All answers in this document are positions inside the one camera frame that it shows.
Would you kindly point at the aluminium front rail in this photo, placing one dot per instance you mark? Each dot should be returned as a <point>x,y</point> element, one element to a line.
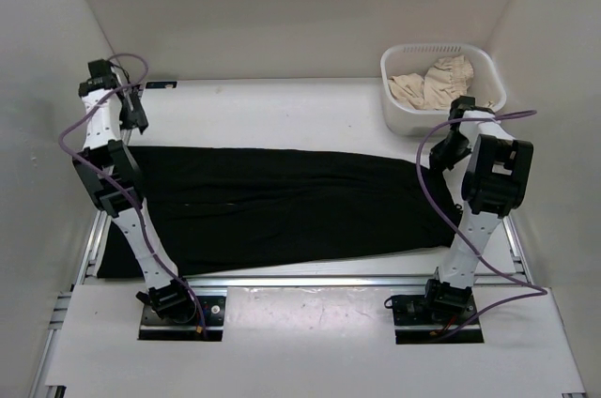
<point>307,281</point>

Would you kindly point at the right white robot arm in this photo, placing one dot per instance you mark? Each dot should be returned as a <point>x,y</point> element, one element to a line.
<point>494,184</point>

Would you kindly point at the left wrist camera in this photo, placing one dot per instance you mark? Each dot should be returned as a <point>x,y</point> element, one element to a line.
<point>105,76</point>

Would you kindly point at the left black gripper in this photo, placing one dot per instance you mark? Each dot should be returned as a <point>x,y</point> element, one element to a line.
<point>136,118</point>

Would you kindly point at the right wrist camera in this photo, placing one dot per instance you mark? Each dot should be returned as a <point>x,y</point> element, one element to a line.
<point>464,104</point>

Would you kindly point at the beige garment in basket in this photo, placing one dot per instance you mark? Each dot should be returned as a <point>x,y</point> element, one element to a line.
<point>417,81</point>

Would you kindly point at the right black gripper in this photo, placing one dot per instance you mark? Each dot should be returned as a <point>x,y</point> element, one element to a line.
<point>438,161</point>

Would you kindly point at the small dark label tag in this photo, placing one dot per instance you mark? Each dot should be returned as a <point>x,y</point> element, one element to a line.
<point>161,85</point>

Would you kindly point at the black trousers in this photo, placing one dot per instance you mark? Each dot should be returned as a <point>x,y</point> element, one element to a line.
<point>220,209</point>

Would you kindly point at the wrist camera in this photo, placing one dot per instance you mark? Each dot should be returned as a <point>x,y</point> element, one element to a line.
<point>105,76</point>
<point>464,104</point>

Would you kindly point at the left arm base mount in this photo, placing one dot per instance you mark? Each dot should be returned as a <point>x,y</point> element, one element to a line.
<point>185,326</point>

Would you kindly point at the white plastic basket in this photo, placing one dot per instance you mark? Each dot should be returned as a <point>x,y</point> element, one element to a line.
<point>406,124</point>

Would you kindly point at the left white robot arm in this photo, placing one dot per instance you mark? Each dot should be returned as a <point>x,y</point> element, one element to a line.
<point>113,180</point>

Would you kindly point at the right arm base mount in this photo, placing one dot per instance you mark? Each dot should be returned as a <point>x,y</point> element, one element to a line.
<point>414,323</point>

